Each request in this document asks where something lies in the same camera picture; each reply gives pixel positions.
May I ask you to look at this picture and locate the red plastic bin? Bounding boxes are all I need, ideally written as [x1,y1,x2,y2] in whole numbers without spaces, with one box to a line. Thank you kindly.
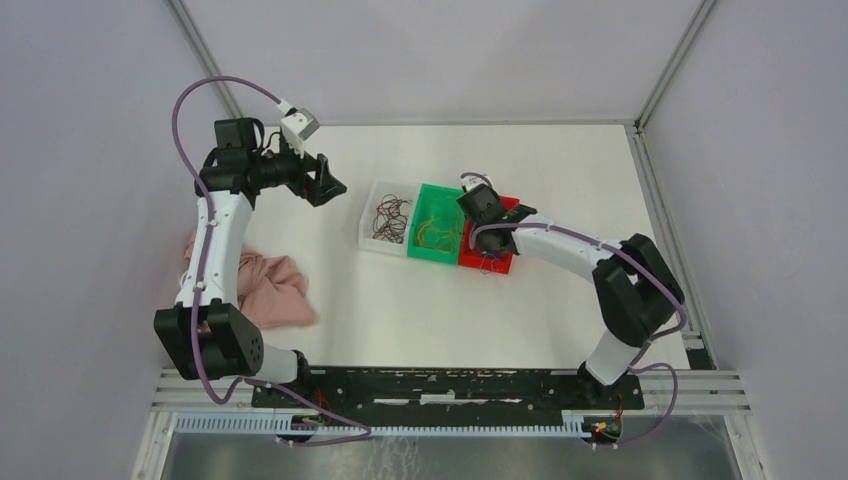
[458,192,520,275]

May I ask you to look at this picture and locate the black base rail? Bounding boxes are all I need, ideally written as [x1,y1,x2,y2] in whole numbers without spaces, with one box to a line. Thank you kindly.
[288,366,645,428]

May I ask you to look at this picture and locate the yellow cable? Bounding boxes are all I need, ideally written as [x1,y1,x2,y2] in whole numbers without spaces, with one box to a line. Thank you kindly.
[413,208,465,256]

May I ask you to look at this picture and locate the green plastic bin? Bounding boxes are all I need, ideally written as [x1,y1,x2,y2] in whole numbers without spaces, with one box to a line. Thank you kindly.
[407,184,465,265]

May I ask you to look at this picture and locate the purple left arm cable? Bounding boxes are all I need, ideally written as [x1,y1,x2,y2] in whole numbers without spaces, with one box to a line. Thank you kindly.
[170,75,374,448]

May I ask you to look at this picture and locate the brown cable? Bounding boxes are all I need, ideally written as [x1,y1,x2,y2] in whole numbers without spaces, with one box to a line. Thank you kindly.
[370,194,413,245]

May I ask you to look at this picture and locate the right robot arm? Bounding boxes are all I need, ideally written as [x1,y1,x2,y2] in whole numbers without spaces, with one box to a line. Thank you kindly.
[457,172,687,408]

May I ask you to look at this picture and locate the pink cloth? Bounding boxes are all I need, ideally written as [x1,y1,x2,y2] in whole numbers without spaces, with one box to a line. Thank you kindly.
[182,231,321,331]

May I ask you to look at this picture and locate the clear plastic bin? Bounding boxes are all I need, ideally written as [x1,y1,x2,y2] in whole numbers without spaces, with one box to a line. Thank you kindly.
[357,179,421,257]

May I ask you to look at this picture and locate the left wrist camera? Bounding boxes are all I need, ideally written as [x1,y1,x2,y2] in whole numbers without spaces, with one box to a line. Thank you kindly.
[277,99,320,158]

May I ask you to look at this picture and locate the white slotted cable duct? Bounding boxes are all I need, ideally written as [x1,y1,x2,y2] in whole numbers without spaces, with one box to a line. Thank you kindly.
[173,411,588,440]

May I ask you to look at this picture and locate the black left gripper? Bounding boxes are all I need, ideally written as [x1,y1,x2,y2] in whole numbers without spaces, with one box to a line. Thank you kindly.
[250,134,346,207]

